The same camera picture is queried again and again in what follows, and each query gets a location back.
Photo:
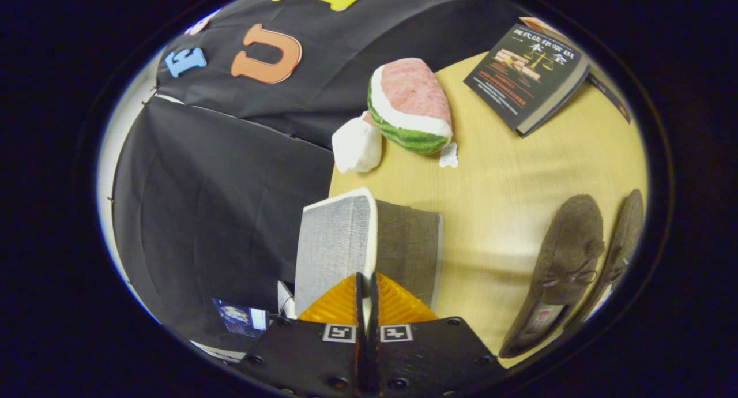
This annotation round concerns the blue screen device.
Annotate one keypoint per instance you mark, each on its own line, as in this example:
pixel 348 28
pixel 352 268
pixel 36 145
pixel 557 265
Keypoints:
pixel 239 317

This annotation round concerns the brown fuzzy shoe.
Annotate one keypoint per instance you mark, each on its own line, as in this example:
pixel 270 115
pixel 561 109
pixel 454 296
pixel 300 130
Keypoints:
pixel 622 242
pixel 568 265

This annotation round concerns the blue cover book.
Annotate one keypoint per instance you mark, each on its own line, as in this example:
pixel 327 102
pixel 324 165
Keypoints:
pixel 611 95

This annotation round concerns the watermelon slice plush toy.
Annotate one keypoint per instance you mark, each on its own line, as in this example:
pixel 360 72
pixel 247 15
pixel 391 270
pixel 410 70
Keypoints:
pixel 412 106

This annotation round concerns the black cover book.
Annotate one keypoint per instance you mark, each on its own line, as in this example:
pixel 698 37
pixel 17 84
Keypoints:
pixel 524 69

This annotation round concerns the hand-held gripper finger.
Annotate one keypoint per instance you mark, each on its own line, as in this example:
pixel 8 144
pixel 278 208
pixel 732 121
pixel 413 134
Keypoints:
pixel 361 305
pixel 373 305

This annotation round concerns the white flat panel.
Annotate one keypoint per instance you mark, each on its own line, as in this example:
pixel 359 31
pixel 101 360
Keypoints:
pixel 285 300

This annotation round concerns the white plush toy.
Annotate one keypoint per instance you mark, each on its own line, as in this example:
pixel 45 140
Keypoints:
pixel 357 147

